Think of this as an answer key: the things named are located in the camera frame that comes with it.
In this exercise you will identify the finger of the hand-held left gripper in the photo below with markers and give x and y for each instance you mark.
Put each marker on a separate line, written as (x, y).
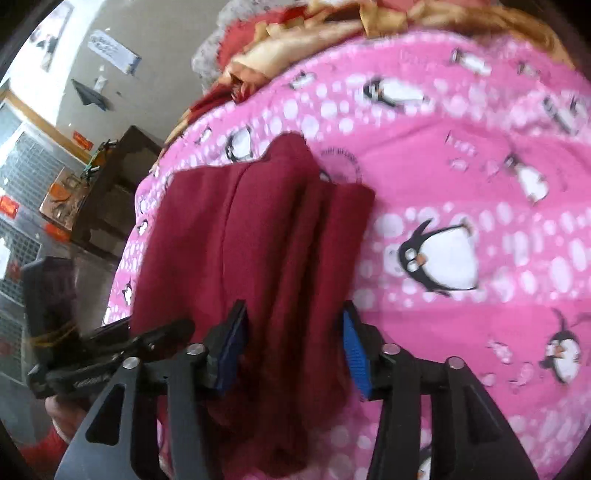
(157, 334)

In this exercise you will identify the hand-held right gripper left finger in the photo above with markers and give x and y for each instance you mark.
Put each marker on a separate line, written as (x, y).
(233, 344)

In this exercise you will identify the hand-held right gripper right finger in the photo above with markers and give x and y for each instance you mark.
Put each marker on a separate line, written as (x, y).
(355, 357)

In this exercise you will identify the maroon garment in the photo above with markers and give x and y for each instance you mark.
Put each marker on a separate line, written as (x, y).
(277, 230)

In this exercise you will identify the person's left forearm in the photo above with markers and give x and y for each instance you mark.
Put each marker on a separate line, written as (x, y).
(44, 450)

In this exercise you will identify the person's left hand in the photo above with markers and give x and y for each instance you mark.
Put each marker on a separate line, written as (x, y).
(64, 415)

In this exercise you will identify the orange box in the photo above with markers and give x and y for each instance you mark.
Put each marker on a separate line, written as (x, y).
(62, 198)

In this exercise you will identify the dark wooden side table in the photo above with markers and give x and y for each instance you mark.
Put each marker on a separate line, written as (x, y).
(115, 194)

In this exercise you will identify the metal grid window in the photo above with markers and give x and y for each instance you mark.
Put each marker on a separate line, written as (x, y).
(27, 152)

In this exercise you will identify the pink penguin printed blanket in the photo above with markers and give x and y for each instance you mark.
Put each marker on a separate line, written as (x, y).
(461, 161)

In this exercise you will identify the grey floral pillow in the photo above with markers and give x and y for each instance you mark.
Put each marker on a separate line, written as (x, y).
(205, 53)

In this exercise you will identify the red and yellow quilt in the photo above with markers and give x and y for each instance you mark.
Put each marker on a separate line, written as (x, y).
(286, 41)

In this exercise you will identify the dark wall hanging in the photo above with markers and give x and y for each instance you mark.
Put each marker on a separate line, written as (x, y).
(92, 94)

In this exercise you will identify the white printed wall poster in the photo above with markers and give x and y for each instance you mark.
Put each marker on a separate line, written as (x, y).
(51, 32)
(113, 50)

